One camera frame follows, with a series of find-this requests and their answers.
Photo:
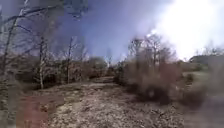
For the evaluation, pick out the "brown bush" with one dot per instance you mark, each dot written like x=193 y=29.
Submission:
x=153 y=73

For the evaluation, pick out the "pale stony dirt path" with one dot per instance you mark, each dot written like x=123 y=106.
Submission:
x=100 y=106

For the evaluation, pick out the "row of bare trees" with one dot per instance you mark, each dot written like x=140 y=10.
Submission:
x=43 y=63

